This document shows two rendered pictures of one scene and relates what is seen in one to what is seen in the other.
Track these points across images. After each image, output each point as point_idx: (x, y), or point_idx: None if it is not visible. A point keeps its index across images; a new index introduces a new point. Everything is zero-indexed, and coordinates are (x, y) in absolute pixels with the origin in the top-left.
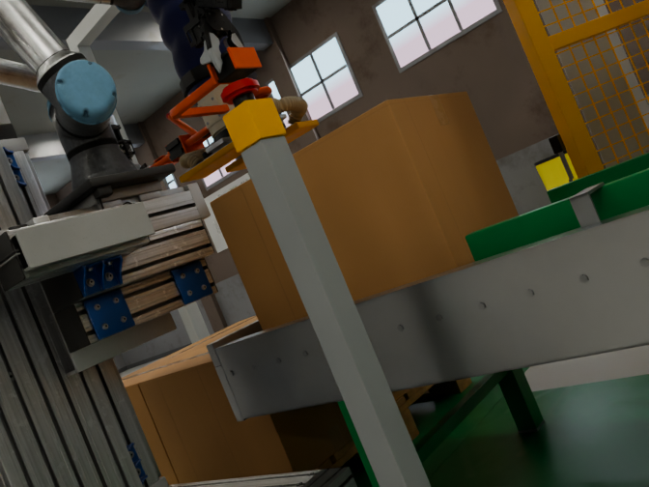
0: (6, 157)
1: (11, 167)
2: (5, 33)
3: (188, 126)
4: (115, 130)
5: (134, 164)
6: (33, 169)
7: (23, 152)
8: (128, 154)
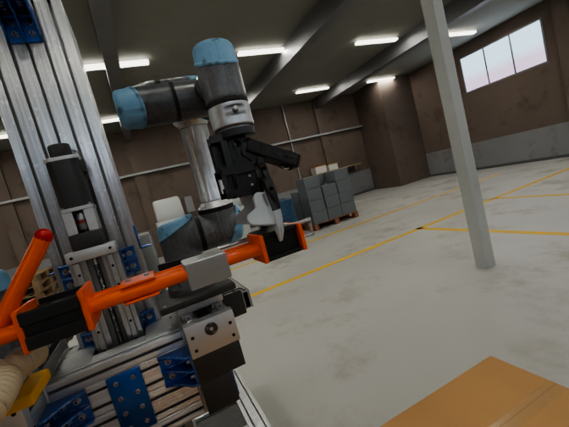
0: (56, 278)
1: (58, 285)
2: None
3: (4, 294)
4: (216, 146)
5: (255, 209)
6: (77, 279)
7: (69, 266)
8: (227, 198)
